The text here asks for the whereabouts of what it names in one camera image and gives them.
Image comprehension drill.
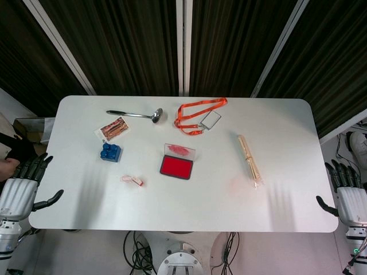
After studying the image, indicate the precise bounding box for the orange lanyard strap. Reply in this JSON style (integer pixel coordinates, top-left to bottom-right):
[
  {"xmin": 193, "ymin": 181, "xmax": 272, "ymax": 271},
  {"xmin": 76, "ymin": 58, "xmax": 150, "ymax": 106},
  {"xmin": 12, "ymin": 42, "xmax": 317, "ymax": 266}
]
[{"xmin": 174, "ymin": 97, "xmax": 228, "ymax": 136}]

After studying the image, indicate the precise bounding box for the bystander bare hand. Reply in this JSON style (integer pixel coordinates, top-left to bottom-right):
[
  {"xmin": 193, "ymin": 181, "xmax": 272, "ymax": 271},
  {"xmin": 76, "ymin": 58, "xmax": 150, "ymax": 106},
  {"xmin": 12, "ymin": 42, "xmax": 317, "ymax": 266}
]
[{"xmin": 0, "ymin": 159, "xmax": 19, "ymax": 182}]

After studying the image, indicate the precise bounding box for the white paper tag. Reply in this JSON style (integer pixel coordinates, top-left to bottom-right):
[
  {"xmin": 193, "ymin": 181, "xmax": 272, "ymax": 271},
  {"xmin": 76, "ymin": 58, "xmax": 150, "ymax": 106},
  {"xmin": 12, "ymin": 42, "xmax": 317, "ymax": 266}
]
[{"xmin": 119, "ymin": 174, "xmax": 145, "ymax": 187}]

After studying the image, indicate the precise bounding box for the dark pleated curtain panel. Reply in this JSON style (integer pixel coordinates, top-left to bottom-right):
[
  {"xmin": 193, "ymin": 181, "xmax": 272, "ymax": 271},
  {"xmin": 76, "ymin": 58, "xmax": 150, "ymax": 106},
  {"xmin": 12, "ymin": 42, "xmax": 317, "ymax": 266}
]
[
  {"xmin": 257, "ymin": 0, "xmax": 367, "ymax": 139},
  {"xmin": 0, "ymin": 0, "xmax": 88, "ymax": 117},
  {"xmin": 38, "ymin": 0, "xmax": 181, "ymax": 97},
  {"xmin": 189, "ymin": 0, "xmax": 298, "ymax": 98}
]

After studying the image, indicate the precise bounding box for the clear badge holder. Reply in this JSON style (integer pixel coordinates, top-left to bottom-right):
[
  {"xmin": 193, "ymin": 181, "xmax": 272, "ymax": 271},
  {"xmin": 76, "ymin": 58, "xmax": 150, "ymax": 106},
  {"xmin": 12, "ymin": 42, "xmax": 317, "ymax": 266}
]
[{"xmin": 200, "ymin": 110, "xmax": 222, "ymax": 131}]

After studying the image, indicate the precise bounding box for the red ink pad clear lid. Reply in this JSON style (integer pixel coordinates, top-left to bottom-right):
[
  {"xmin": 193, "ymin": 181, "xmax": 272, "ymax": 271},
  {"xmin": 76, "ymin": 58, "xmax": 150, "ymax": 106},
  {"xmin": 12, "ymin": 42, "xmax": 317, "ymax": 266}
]
[{"xmin": 159, "ymin": 143, "xmax": 197, "ymax": 180}]

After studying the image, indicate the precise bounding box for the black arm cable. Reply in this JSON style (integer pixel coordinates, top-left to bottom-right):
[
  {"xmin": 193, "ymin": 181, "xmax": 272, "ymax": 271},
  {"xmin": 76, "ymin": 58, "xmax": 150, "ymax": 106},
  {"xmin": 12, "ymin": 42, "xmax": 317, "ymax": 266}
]
[{"xmin": 17, "ymin": 227, "xmax": 41, "ymax": 244}]

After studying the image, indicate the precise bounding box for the thin black floor cable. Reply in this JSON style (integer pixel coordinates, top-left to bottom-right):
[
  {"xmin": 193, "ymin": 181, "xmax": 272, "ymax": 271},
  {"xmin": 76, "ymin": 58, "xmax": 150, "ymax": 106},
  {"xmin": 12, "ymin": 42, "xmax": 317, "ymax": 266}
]
[{"xmin": 335, "ymin": 133, "xmax": 361, "ymax": 170}]

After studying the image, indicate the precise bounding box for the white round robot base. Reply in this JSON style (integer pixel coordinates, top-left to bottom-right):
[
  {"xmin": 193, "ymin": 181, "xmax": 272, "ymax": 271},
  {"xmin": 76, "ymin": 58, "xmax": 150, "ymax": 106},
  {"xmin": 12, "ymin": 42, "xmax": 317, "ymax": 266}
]
[{"xmin": 140, "ymin": 231, "xmax": 239, "ymax": 275}]

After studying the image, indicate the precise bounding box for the cardboard box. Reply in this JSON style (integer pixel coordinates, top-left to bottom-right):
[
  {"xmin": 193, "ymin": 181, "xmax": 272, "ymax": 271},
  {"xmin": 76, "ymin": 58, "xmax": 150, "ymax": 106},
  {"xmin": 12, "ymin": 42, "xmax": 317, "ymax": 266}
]
[{"xmin": 13, "ymin": 117, "xmax": 55, "ymax": 147}]

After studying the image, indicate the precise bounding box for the wrapped wooden chopsticks bundle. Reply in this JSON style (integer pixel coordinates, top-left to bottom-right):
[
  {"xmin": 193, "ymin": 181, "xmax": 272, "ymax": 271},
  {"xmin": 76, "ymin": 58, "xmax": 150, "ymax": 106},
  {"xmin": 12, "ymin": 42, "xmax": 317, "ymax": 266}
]
[{"xmin": 237, "ymin": 134, "xmax": 264, "ymax": 189}]

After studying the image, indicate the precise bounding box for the steel ladle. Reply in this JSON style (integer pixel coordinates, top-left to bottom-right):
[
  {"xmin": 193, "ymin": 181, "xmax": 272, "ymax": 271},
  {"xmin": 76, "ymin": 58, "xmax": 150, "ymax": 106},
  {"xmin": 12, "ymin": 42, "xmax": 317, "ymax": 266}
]
[{"xmin": 106, "ymin": 108, "xmax": 163, "ymax": 124}]

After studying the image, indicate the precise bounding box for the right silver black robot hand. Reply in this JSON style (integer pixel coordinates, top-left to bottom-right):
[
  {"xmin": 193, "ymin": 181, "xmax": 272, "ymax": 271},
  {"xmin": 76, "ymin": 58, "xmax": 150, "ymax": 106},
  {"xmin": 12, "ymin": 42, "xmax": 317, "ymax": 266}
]
[{"xmin": 316, "ymin": 159, "xmax": 367, "ymax": 227}]

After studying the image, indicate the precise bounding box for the white shoe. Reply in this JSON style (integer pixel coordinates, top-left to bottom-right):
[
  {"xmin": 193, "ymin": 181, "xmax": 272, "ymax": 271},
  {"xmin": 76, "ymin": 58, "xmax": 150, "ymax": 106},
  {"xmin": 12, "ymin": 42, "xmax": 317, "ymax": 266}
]
[{"xmin": 349, "ymin": 131, "xmax": 367, "ymax": 164}]

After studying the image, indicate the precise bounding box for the white partition post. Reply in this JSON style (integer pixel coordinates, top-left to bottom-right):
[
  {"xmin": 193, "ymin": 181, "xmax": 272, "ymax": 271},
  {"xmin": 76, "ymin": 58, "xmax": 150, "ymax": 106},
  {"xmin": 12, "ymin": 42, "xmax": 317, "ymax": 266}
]
[
  {"xmin": 23, "ymin": 0, "xmax": 97, "ymax": 96},
  {"xmin": 319, "ymin": 108, "xmax": 367, "ymax": 145},
  {"xmin": 175, "ymin": 0, "xmax": 193, "ymax": 97},
  {"xmin": 250, "ymin": 0, "xmax": 310, "ymax": 99}
]

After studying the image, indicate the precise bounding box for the food picture card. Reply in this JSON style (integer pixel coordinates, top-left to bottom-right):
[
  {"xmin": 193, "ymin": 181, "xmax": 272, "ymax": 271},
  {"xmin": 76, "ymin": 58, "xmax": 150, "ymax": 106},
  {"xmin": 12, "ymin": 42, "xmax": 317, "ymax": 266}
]
[{"xmin": 95, "ymin": 116, "xmax": 131, "ymax": 142}]

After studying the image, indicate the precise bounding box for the bystander black clothing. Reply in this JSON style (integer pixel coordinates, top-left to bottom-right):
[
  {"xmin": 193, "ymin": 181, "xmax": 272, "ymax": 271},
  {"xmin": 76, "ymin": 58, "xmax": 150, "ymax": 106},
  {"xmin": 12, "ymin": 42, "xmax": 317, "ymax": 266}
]
[{"xmin": 0, "ymin": 133, "xmax": 36, "ymax": 172}]

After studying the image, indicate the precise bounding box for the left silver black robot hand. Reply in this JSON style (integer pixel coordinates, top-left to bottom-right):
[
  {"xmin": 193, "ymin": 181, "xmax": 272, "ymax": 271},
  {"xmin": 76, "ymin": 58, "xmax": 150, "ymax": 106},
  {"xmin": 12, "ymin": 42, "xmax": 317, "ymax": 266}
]
[{"xmin": 0, "ymin": 152, "xmax": 64, "ymax": 221}]

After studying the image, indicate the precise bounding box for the blue building block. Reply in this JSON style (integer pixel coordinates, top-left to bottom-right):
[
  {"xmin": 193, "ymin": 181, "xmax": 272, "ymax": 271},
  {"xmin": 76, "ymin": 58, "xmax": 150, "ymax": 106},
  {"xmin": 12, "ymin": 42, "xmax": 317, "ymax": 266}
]
[{"xmin": 99, "ymin": 142, "xmax": 123, "ymax": 163}]

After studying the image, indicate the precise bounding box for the black floor cable bundle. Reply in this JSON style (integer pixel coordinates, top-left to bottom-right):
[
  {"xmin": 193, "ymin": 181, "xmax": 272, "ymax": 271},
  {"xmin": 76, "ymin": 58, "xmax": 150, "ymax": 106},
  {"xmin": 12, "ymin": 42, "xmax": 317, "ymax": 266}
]
[
  {"xmin": 210, "ymin": 231, "xmax": 240, "ymax": 275},
  {"xmin": 123, "ymin": 231, "xmax": 158, "ymax": 275}
]

